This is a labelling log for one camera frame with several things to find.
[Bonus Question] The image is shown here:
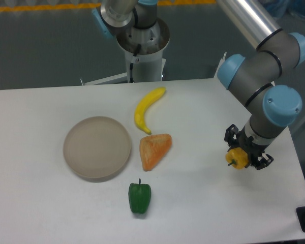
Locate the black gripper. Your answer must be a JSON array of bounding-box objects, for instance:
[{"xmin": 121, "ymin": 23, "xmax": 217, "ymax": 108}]
[{"xmin": 224, "ymin": 124, "xmax": 274, "ymax": 170}]

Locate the yellow bell pepper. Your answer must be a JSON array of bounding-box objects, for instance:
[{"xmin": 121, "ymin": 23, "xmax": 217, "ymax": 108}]
[{"xmin": 225, "ymin": 147, "xmax": 249, "ymax": 170}]

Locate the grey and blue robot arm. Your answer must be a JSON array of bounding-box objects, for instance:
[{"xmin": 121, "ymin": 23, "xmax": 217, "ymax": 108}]
[{"xmin": 92, "ymin": 1, "xmax": 305, "ymax": 170}]

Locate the green bell pepper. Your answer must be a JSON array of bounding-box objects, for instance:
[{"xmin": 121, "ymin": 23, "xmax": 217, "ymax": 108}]
[{"xmin": 128, "ymin": 179, "xmax": 151, "ymax": 214}]

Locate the beige round plate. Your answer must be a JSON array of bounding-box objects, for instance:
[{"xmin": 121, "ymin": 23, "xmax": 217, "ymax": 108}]
[{"xmin": 63, "ymin": 116, "xmax": 132, "ymax": 181}]

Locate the orange triangular bread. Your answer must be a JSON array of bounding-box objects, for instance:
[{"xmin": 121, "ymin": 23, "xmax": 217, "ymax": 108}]
[{"xmin": 139, "ymin": 134, "xmax": 172, "ymax": 171}]

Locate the yellow banana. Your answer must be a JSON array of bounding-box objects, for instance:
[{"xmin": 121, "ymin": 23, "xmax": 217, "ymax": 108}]
[{"xmin": 134, "ymin": 87, "xmax": 166, "ymax": 135}]

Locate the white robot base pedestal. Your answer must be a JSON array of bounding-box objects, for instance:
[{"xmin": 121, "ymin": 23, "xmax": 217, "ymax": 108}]
[{"xmin": 84, "ymin": 18, "xmax": 170, "ymax": 85}]

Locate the black cable on pedestal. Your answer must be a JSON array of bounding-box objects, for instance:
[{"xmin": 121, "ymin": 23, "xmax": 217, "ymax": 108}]
[{"xmin": 129, "ymin": 43, "xmax": 142, "ymax": 83}]

